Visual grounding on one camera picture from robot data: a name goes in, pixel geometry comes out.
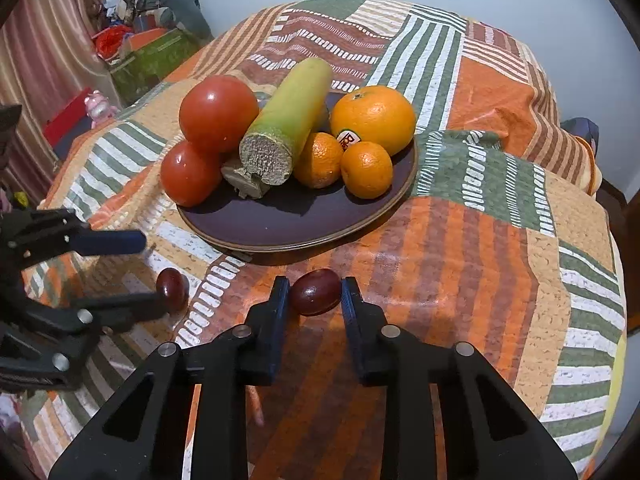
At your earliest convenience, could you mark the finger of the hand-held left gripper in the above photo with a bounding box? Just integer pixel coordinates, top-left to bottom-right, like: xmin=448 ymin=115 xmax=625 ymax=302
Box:
xmin=30 ymin=293 xmax=171 ymax=337
xmin=0 ymin=207 xmax=147 ymax=273

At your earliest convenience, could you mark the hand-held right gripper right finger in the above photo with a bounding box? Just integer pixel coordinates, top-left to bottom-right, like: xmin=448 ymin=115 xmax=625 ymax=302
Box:
xmin=341 ymin=276 xmax=578 ymax=480

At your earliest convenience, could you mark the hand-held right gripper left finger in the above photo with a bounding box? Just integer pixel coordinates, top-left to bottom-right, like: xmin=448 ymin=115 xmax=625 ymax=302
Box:
xmin=47 ymin=275 xmax=292 ymax=480

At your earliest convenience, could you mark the dark red grape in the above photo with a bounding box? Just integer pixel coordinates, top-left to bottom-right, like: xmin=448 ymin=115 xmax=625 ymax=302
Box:
xmin=290 ymin=268 xmax=342 ymax=317
xmin=156 ymin=267 xmax=190 ymax=313

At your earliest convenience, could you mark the red tomato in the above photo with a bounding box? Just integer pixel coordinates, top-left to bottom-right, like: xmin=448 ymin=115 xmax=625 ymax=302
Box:
xmin=160 ymin=140 xmax=223 ymax=207
xmin=179 ymin=75 xmax=260 ymax=155

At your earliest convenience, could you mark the purple plate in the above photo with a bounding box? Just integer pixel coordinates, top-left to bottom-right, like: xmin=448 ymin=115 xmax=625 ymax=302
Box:
xmin=176 ymin=95 xmax=419 ymax=253

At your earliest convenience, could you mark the small mandarin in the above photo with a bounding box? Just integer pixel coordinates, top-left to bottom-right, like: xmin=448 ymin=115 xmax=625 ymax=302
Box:
xmin=294 ymin=131 xmax=345 ymax=189
xmin=341 ymin=141 xmax=394 ymax=200

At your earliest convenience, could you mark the large orange with sticker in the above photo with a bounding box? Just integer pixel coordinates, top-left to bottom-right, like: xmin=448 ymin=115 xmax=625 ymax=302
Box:
xmin=330 ymin=85 xmax=417 ymax=157

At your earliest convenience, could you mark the red box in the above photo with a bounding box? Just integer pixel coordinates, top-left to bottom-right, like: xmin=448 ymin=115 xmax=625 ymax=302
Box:
xmin=42 ymin=87 xmax=101 ymax=148

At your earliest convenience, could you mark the pink rabbit toy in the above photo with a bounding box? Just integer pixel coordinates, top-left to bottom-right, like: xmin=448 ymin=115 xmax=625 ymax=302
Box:
xmin=84 ymin=89 xmax=121 ymax=128

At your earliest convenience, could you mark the striped patchwork quilt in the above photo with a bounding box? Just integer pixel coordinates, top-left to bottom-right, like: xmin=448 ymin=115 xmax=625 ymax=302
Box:
xmin=20 ymin=0 xmax=626 ymax=480

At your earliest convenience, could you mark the green patterned storage box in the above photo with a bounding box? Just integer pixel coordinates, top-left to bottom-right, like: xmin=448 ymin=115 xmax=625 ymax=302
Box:
xmin=107 ymin=27 xmax=201 ymax=106

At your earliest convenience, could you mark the striped brown curtain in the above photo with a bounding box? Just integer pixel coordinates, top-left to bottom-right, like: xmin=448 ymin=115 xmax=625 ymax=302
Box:
xmin=0 ymin=0 xmax=108 ymax=206

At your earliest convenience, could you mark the red plastic bag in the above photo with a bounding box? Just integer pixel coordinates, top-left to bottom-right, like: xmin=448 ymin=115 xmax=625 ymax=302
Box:
xmin=92 ymin=25 xmax=133 ymax=61

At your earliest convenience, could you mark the orange box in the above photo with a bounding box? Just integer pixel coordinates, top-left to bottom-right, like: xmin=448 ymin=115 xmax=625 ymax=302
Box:
xmin=127 ymin=27 xmax=171 ymax=53

